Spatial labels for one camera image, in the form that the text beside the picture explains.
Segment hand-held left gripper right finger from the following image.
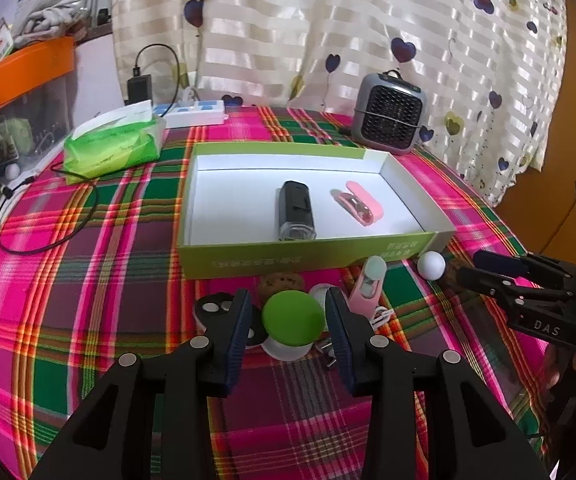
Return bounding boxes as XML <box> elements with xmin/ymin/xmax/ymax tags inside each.
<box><xmin>324</xmin><ymin>287</ymin><xmax>554</xmax><ymax>480</ymax></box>

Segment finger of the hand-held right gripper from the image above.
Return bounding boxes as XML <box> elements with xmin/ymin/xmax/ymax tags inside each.
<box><xmin>454</xmin><ymin>265</ymin><xmax>570</xmax><ymax>312</ymax></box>
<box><xmin>472</xmin><ymin>249</ymin><xmax>576</xmax><ymax>289</ymax></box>

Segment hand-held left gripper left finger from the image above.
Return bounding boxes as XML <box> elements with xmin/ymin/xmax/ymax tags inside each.
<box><xmin>28</xmin><ymin>287</ymin><xmax>254</xmax><ymax>480</ymax></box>

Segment black oval magnet holder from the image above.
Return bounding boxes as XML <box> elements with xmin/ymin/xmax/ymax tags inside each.
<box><xmin>194</xmin><ymin>294</ymin><xmax>269</xmax><ymax>348</ymax></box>

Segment white dome cap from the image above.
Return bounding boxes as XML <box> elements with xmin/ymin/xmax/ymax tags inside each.
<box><xmin>308</xmin><ymin>284</ymin><xmax>336</xmax><ymax>311</ymax></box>

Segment green mushroom lamp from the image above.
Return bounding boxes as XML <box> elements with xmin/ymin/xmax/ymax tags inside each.
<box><xmin>260</xmin><ymin>290</ymin><xmax>326</xmax><ymax>363</ymax></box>

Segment green cardboard box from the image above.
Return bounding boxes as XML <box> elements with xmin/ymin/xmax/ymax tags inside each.
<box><xmin>175</xmin><ymin>141</ymin><xmax>458</xmax><ymax>281</ymax></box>

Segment metal plug adapter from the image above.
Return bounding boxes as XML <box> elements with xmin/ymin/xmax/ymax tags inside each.
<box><xmin>318</xmin><ymin>337</ymin><xmax>341</xmax><ymax>368</ymax></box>

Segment pink clip on table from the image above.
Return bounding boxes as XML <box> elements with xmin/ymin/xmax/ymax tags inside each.
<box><xmin>350</xmin><ymin>256</ymin><xmax>388</xmax><ymax>318</ymax></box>

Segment plaid tablecloth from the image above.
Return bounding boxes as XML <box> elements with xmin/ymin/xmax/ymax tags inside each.
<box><xmin>0</xmin><ymin>105</ymin><xmax>554</xmax><ymax>480</ymax></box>

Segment black rectangular device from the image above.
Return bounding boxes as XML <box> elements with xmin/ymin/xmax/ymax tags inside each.
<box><xmin>274</xmin><ymin>180</ymin><xmax>317</xmax><ymax>242</ymax></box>

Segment pink clip in box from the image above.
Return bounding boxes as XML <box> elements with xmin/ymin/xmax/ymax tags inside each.
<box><xmin>329</xmin><ymin>180</ymin><xmax>385</xmax><ymax>227</ymax></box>

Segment grey desktop heater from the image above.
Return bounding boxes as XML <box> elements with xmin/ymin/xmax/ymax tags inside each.
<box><xmin>350</xmin><ymin>71</ymin><xmax>428</xmax><ymax>156</ymax></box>

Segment white blue power strip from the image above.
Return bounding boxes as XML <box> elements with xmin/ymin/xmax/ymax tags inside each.
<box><xmin>150</xmin><ymin>100</ymin><xmax>226</xmax><ymax>128</ymax></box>

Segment green tissue pack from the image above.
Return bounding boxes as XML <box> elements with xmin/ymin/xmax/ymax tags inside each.
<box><xmin>63</xmin><ymin>101</ymin><xmax>168</xmax><ymax>178</ymax></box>

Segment white plug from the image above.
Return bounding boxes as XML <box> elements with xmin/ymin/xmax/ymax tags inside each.
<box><xmin>177</xmin><ymin>86</ymin><xmax>203</xmax><ymax>108</ymax></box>

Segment black power adapter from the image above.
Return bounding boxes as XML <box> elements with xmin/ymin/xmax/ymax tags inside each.
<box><xmin>127</xmin><ymin>76</ymin><xmax>153</xmax><ymax>106</ymax></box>

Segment striped heart print curtain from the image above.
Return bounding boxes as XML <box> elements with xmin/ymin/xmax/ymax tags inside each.
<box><xmin>110</xmin><ymin>0</ymin><xmax>569</xmax><ymax>206</ymax></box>

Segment clear storage bin orange lid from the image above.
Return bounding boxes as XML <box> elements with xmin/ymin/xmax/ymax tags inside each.
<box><xmin>0</xmin><ymin>35</ymin><xmax>80</xmax><ymax>161</ymax></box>

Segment white plastic bags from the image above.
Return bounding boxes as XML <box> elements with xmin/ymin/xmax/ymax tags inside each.
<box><xmin>13</xmin><ymin>0</ymin><xmax>94</xmax><ymax>43</ymax></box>

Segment white short cable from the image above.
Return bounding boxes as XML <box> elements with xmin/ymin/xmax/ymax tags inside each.
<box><xmin>368</xmin><ymin>305</ymin><xmax>396</xmax><ymax>333</ymax></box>

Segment black usb cable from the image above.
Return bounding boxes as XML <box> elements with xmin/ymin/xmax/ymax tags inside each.
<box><xmin>0</xmin><ymin>44</ymin><xmax>181</xmax><ymax>256</ymax></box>

